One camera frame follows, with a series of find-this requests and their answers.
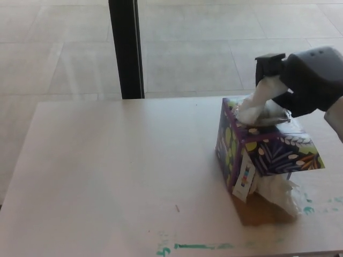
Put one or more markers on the white tissue sheet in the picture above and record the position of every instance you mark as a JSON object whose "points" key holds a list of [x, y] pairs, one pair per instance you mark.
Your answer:
{"points": [[264, 92]]}

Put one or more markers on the black window frame post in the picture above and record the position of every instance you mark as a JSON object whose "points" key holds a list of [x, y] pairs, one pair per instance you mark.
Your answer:
{"points": [[126, 53]]}

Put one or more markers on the crumpled white tissues bunch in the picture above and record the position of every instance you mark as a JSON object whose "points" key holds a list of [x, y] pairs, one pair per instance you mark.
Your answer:
{"points": [[273, 191]]}

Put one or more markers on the purple floral tissue box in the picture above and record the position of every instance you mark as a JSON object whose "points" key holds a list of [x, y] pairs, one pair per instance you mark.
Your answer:
{"points": [[278, 158]]}

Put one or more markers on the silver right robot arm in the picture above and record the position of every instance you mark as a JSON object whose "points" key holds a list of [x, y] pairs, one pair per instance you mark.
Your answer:
{"points": [[336, 120]]}

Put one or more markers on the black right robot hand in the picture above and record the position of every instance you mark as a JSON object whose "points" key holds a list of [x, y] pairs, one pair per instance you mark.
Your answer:
{"points": [[313, 77]]}

